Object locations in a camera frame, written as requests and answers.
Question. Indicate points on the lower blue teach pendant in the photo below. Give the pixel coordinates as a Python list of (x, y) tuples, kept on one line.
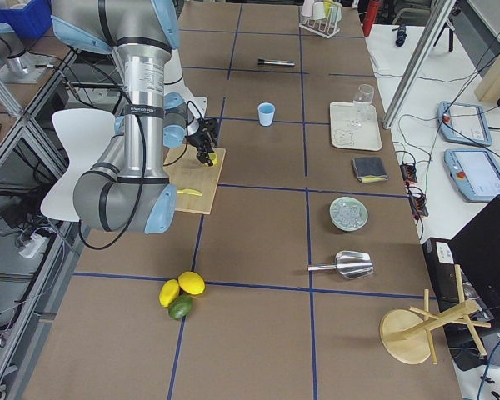
[(475, 173)]

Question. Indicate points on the yellow lemon upper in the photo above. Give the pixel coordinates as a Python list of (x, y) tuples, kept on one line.
[(191, 282)]

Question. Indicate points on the black laptop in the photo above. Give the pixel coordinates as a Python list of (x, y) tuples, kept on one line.
[(476, 248)]

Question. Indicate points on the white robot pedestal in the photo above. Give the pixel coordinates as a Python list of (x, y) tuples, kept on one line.
[(174, 83)]

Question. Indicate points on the white wire cup rack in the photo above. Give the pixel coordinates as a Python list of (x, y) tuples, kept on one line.
[(321, 17)]

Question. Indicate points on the wooden cutting board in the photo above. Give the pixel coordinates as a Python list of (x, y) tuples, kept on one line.
[(189, 173)]

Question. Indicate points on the light blue cup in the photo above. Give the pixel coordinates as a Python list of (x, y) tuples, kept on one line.
[(266, 112)]

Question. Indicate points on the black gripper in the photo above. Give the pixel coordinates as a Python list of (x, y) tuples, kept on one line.
[(200, 143)]

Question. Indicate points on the cream bear tray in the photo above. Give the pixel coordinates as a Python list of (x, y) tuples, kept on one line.
[(348, 130)]

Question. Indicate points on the grey folded cloth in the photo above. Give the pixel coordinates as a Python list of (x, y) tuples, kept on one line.
[(369, 169)]

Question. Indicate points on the clear wine glass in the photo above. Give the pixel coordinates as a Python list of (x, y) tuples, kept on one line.
[(362, 101)]

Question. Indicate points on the aluminium frame post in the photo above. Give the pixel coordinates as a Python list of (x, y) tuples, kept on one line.
[(435, 23)]

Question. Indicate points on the upper blue teach pendant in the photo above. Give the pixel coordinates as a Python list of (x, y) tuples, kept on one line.
[(464, 123)]

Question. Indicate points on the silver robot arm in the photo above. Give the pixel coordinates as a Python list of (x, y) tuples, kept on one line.
[(127, 188)]

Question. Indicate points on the yellow lemon left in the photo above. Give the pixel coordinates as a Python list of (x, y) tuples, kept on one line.
[(169, 292)]

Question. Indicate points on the green bowl of ice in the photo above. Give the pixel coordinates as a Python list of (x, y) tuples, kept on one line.
[(348, 214)]

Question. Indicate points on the green lime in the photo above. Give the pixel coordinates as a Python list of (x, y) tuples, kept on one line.
[(180, 307)]

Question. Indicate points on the yellow plastic knife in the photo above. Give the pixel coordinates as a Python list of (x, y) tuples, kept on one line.
[(189, 191)]

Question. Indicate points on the white plastic chair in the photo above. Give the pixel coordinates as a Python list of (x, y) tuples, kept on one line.
[(93, 140)]

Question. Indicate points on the steel ice scoop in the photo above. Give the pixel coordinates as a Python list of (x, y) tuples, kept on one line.
[(348, 264)]

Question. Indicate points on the blue teach pendant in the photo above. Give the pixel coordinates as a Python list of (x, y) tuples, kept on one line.
[(464, 123), (475, 173)]

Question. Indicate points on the steel muddler black tip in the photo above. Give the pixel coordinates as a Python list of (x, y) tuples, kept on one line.
[(275, 63)]

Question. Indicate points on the wooden cup tree stand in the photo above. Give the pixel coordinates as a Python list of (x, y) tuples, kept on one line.
[(407, 333)]

